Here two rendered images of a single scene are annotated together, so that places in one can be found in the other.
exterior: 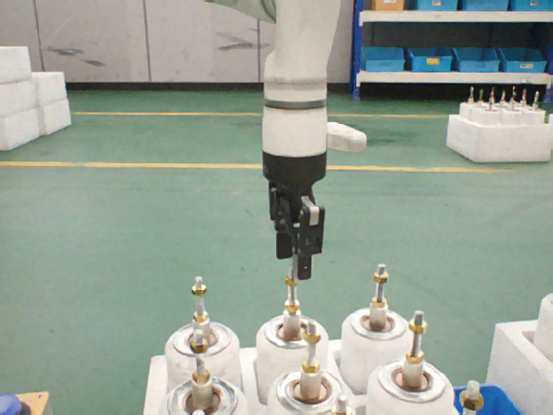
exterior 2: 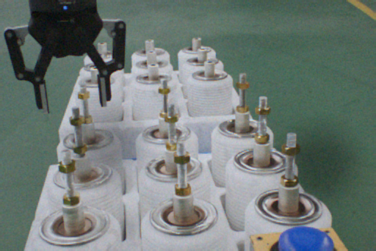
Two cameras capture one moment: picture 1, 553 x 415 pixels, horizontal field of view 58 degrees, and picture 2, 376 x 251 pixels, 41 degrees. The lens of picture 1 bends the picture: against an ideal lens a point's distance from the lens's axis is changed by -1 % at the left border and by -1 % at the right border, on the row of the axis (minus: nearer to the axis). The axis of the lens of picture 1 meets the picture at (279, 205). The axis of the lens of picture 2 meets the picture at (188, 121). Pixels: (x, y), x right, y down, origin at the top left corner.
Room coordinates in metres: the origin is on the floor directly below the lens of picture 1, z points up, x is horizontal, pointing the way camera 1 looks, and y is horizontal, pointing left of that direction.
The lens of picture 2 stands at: (0.41, 0.56, 0.55)
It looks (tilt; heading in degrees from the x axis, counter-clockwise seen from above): 21 degrees down; 272
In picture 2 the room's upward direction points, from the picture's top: 2 degrees counter-clockwise
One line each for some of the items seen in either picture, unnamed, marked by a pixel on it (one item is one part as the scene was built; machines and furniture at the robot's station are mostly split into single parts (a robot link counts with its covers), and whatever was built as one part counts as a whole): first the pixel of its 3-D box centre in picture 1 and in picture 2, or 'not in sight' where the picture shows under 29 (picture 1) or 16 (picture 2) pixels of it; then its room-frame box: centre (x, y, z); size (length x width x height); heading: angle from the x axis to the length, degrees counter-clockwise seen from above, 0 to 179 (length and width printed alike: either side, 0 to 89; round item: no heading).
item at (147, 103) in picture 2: not in sight; (156, 119); (0.52, -0.45, 0.16); 0.10 x 0.10 x 0.18
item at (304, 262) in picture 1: (306, 262); (111, 79); (0.53, -0.03, 0.38); 0.03 x 0.01 x 0.05; 18
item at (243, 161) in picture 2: not in sight; (261, 161); (0.34, -0.05, 0.25); 0.08 x 0.08 x 0.01
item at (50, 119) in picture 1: (29, 117); not in sight; (3.32, 1.66, 0.09); 0.39 x 0.39 x 0.18; 0
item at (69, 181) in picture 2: (199, 304); (69, 183); (0.56, 0.10, 0.30); 0.01 x 0.01 x 0.08; 8
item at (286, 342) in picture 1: (291, 331); (83, 175); (0.57, -0.02, 0.25); 0.08 x 0.08 x 0.01
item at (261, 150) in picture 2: not in sight; (261, 153); (0.34, -0.05, 0.26); 0.02 x 0.02 x 0.03
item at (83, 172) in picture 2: (291, 323); (81, 166); (0.57, -0.02, 0.26); 0.02 x 0.02 x 0.03
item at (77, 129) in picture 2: (292, 293); (78, 135); (0.57, -0.02, 0.31); 0.01 x 0.01 x 0.08; 55
